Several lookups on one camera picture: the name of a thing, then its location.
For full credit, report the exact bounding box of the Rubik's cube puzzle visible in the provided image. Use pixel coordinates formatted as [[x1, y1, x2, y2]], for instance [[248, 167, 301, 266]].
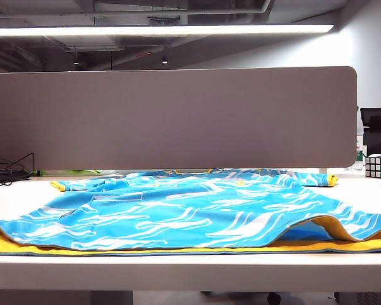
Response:
[[364, 154, 381, 180]]

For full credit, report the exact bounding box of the green object behind divider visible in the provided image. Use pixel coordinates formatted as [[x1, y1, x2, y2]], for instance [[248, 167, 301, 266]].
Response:
[[31, 168, 101, 177]]

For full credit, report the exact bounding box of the brown fabric desk divider panel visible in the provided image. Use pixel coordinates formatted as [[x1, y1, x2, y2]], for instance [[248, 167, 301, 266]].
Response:
[[0, 65, 359, 171]]

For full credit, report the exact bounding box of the blue and yellow soccer jersey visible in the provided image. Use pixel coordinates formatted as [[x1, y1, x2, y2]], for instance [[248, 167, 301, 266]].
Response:
[[0, 167, 381, 257]]

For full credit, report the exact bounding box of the black cable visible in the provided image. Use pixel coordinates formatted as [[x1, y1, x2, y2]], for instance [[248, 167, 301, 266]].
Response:
[[0, 152, 35, 187]]

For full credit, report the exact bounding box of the black office chair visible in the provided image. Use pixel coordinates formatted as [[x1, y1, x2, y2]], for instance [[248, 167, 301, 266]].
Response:
[[359, 107, 381, 158]]

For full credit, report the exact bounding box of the clear bottle with green label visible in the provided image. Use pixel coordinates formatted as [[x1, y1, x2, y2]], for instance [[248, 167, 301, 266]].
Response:
[[356, 106, 366, 166]]

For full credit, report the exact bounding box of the long white ceiling light strip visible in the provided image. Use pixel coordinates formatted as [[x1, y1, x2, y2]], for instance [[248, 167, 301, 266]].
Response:
[[0, 24, 335, 37]]

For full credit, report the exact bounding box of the black flat desk pad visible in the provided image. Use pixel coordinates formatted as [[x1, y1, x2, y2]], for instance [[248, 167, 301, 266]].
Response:
[[0, 169, 31, 184]]

